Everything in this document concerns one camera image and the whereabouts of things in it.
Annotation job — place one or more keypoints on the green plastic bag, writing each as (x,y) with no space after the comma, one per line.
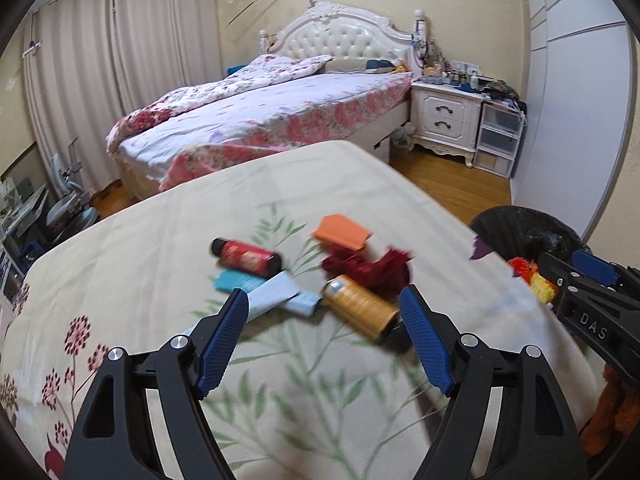
(401,139)

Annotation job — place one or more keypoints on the beige pillow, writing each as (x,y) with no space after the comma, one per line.
(345,66)

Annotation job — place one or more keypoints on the red bottle with black cap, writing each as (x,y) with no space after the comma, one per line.
(245,256)

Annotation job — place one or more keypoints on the orange cardboard box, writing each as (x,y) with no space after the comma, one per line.
(340,230)

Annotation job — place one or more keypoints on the golden can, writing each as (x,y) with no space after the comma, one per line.
(357,305)

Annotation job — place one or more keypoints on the floral cream tablecloth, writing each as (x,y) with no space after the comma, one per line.
(150,240)

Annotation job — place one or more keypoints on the floral quilt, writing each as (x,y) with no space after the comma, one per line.
(200,100)

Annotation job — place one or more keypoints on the dark red wrapper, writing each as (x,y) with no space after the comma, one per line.
(360,265)

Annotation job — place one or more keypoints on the red foam fruit net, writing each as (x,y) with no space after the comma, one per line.
(515,264)

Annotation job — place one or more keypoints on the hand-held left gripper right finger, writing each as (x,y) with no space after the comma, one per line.
(427,340)

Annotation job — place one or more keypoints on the grey office chair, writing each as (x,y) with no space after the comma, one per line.
(70,210)

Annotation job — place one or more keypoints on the black lined trash bin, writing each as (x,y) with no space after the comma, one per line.
(505,230)

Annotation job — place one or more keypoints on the yellow foam fruit net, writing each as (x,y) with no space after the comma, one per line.
(542,287)

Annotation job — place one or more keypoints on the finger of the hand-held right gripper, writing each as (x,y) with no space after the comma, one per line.
(595,262)
(552,267)

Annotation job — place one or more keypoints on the white wardrobe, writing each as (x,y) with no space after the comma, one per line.
(585,110)

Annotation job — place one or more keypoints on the white nightstand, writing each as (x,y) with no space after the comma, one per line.
(445,115)

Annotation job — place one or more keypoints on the teal tube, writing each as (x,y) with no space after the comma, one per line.
(227,281)

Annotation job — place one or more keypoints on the clear plastic drawer unit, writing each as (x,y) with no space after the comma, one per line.
(497,135)

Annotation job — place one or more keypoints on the white tufted bed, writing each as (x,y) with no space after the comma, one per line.
(300,110)

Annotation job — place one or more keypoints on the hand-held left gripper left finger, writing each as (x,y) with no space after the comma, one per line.
(220,345)

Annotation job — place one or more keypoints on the dark cloth bag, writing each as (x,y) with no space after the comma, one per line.
(502,92)

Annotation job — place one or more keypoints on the white desk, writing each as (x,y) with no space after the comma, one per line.
(25,210)

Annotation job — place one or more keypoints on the orange fuzzy cloth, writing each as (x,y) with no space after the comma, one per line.
(610,410)

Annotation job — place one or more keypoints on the beige curtain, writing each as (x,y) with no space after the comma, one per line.
(125,60)

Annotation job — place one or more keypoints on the light blue strip packet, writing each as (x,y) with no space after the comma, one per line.
(272,292)

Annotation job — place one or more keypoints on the cluster of small bottles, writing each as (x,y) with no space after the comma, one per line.
(450,72)

